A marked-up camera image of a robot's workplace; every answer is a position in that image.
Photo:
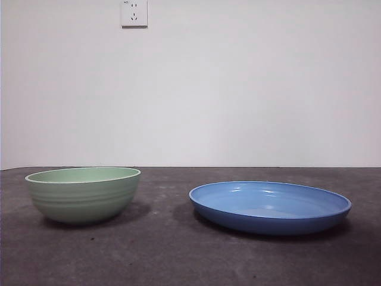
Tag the blue round plate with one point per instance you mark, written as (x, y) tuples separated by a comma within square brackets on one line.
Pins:
[(268, 220)]

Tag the green ribbed bowl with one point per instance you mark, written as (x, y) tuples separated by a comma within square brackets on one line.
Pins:
[(80, 205)]

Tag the white wall socket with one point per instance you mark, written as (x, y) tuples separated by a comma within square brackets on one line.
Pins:
[(134, 15)]

